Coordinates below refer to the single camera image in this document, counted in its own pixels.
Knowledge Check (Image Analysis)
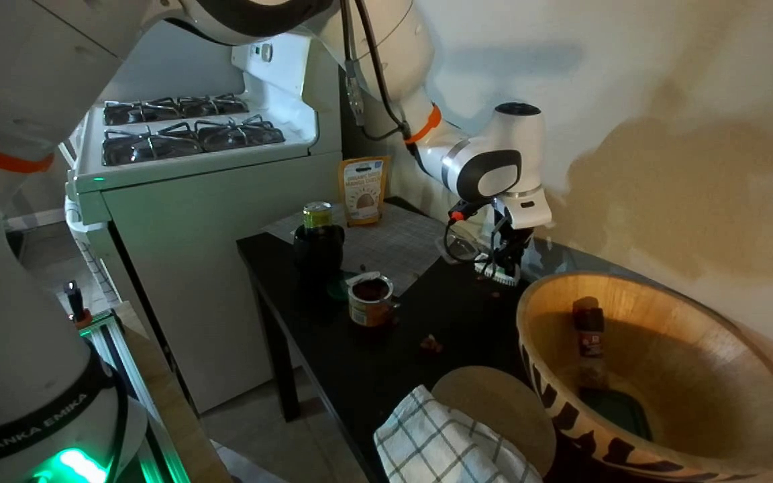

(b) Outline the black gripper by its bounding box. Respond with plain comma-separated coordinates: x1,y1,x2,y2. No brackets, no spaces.
486,201,542,284

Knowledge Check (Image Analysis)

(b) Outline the small brown objects pile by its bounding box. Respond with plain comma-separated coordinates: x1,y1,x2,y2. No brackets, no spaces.
416,330,448,358

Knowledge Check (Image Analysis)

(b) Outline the spice bottle with dark cap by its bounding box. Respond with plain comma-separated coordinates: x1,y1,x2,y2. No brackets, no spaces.
568,296,609,390

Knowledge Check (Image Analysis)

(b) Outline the grey woven placemat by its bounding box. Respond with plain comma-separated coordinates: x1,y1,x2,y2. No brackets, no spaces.
262,201,460,302

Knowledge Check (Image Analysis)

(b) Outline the round wooden board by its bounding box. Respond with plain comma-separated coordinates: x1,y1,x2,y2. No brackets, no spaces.
429,362,557,479

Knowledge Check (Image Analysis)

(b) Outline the tin cup with brown contents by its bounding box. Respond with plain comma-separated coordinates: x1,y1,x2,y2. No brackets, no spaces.
345,272,397,330

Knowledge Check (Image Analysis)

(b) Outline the orange snack pouch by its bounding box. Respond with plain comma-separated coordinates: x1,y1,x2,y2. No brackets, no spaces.
338,156,391,228

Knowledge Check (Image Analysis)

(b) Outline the black table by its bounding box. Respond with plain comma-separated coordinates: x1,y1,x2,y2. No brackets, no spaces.
236,196,603,483

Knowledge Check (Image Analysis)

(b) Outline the green item inside bowl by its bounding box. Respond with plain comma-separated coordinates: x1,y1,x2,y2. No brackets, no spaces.
577,384,654,443

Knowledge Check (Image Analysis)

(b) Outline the white checkered cloth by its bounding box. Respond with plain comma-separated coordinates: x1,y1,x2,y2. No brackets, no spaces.
370,384,545,483

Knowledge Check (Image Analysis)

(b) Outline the green yellow can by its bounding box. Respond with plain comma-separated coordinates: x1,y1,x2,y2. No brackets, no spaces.
301,199,336,233

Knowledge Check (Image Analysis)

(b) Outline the large patterned wooden bowl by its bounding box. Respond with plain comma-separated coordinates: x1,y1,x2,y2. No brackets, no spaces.
513,272,773,483

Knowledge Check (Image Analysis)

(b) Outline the white gas stove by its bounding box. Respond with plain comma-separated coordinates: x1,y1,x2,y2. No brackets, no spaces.
62,23,344,417

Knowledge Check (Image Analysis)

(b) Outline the wooden plank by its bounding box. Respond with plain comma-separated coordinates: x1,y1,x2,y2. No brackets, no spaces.
121,305,227,483

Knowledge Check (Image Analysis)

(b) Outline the red and black tool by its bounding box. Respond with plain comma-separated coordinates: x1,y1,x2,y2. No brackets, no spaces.
62,279,93,329

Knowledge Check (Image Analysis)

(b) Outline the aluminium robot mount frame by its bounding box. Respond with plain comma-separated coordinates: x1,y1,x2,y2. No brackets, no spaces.
75,305,192,483

